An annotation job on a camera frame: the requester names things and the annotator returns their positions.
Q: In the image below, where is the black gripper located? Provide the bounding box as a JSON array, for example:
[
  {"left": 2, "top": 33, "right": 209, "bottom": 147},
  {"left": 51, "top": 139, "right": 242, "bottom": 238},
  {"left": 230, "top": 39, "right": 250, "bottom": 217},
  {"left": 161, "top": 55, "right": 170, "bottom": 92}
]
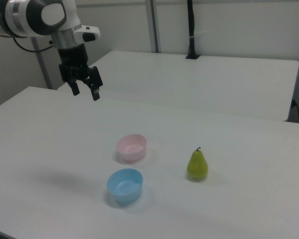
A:
[{"left": 57, "top": 43, "right": 103, "bottom": 101}]

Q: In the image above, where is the grey wall partition post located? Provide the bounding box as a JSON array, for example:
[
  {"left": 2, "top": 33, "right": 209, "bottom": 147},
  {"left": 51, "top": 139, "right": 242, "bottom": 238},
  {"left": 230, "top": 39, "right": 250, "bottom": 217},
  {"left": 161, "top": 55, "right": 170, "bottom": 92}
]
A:
[{"left": 145, "top": 0, "right": 162, "bottom": 53}]

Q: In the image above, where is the white table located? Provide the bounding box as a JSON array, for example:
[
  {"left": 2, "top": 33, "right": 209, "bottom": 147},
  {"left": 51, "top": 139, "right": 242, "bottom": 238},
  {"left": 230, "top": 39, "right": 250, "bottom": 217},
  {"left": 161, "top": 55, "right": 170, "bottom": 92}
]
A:
[{"left": 57, "top": 50, "right": 299, "bottom": 122}]

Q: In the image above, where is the black camera stand pole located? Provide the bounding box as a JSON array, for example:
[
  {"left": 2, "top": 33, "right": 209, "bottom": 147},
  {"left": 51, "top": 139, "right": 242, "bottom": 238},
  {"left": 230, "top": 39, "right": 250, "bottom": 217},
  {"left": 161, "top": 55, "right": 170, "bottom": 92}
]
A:
[{"left": 185, "top": 0, "right": 201, "bottom": 60}]

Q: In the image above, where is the black power cable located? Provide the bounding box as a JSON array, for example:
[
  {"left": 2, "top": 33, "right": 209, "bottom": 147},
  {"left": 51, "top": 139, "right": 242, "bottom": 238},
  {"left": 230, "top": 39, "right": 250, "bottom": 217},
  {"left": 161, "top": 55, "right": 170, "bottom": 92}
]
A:
[{"left": 292, "top": 98, "right": 299, "bottom": 123}]

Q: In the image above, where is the pink plastic bowl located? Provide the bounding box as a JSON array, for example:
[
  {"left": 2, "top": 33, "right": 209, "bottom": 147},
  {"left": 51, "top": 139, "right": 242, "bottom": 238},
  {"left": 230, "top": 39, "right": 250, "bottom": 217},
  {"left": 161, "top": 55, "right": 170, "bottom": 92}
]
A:
[{"left": 116, "top": 133, "right": 148, "bottom": 162}]

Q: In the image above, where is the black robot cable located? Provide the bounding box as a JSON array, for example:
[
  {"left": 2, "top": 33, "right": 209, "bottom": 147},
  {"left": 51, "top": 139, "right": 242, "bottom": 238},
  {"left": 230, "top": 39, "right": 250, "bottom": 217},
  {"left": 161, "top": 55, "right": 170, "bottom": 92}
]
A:
[{"left": 12, "top": 36, "right": 56, "bottom": 53}]

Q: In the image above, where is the blue plastic bowl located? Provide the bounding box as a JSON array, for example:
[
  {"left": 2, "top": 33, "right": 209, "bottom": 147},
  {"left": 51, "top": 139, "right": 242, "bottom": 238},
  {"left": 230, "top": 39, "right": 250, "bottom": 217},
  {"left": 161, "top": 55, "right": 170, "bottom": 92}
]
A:
[{"left": 107, "top": 168, "right": 144, "bottom": 206}]

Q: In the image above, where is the green pear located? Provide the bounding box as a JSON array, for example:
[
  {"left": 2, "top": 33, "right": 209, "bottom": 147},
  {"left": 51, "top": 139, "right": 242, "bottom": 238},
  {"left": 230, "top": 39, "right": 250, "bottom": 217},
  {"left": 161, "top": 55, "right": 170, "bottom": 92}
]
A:
[{"left": 187, "top": 146, "right": 209, "bottom": 182}]

